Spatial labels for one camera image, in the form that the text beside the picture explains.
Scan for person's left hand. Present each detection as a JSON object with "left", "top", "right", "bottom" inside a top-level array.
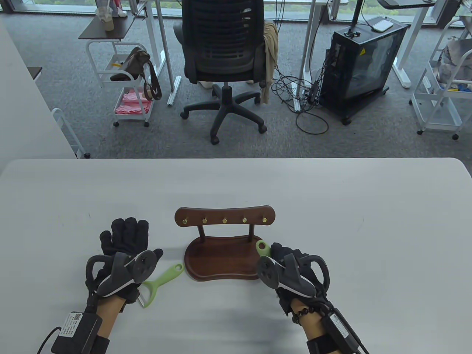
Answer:
[{"left": 86, "top": 218, "right": 164, "bottom": 305}]

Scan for person's right hand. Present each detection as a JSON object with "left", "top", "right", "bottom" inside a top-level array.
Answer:
[{"left": 271, "top": 242, "right": 332, "bottom": 317}]

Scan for brown wooden key rack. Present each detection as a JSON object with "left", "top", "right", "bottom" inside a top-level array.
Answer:
[{"left": 174, "top": 205, "right": 276, "bottom": 281}]

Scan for person's left forearm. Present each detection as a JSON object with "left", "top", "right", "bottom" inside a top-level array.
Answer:
[{"left": 94, "top": 295, "right": 126, "bottom": 343}]

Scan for black left forearm sensor box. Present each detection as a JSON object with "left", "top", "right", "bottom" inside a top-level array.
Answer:
[{"left": 51, "top": 312, "right": 110, "bottom": 354}]

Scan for person's right forearm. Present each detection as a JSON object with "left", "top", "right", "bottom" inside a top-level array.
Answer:
[{"left": 291, "top": 298, "right": 332, "bottom": 354}]

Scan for grey right hand tracker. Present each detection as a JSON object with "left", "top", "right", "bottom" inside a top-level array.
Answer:
[{"left": 257, "top": 253, "right": 330, "bottom": 297}]

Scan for grey hand tracker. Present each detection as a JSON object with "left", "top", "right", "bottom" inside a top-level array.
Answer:
[
  {"left": 86, "top": 250, "right": 157, "bottom": 298},
  {"left": 257, "top": 253, "right": 330, "bottom": 297}
]

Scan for grey left hand tracker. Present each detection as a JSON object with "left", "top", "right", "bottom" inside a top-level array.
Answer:
[{"left": 86, "top": 250, "right": 157, "bottom": 298}]

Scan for pink packets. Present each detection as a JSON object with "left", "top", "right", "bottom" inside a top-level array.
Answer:
[{"left": 115, "top": 90, "right": 152, "bottom": 115}]

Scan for white partition panel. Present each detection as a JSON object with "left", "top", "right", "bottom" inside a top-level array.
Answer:
[{"left": 0, "top": 17, "right": 91, "bottom": 177}]

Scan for black power strip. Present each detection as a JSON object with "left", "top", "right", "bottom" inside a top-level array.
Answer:
[{"left": 305, "top": 79, "right": 321, "bottom": 104}]

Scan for brown handbag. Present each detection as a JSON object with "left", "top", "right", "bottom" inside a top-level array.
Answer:
[{"left": 110, "top": 46, "right": 163, "bottom": 101}]

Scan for black computer case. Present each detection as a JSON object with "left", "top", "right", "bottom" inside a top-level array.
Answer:
[{"left": 319, "top": 16, "right": 409, "bottom": 126}]

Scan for dark cart tabletop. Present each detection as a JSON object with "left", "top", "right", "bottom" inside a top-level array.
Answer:
[{"left": 78, "top": 15, "right": 138, "bottom": 40}]

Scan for beige garment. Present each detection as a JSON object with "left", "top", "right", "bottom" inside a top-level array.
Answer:
[{"left": 260, "top": 21, "right": 279, "bottom": 104}]

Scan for clear plastic drink cup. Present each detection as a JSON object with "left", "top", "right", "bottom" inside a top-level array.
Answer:
[{"left": 95, "top": 7, "right": 115, "bottom": 31}]

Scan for black mesh office chair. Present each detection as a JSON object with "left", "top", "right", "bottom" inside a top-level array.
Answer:
[{"left": 173, "top": 0, "right": 275, "bottom": 145}]

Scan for black stand pole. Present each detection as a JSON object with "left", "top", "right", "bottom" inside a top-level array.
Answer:
[{"left": 345, "top": 0, "right": 365, "bottom": 37}]

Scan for grey bag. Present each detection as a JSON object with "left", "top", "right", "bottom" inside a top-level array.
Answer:
[{"left": 437, "top": 39, "right": 472, "bottom": 87}]

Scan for dark bead bracelet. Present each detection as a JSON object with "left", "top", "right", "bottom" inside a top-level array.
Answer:
[{"left": 291, "top": 307, "right": 322, "bottom": 325}]

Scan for black right forearm sensor strap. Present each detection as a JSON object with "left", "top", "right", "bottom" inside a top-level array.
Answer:
[{"left": 307, "top": 302, "right": 369, "bottom": 354}]

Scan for black sensor cable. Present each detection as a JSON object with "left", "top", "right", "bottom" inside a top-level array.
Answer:
[{"left": 37, "top": 327, "right": 61, "bottom": 354}]

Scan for tangle of black cables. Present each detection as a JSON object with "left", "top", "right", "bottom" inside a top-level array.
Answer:
[{"left": 271, "top": 0, "right": 329, "bottom": 135}]

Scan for white desk frame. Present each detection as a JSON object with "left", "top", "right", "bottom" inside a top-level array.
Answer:
[
  {"left": 131, "top": 0, "right": 182, "bottom": 107},
  {"left": 378, "top": 0, "right": 448, "bottom": 89},
  {"left": 291, "top": 0, "right": 349, "bottom": 113}
]

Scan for white wire rolling cart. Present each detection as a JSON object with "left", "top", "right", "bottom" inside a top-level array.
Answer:
[{"left": 409, "top": 17, "right": 472, "bottom": 140}]

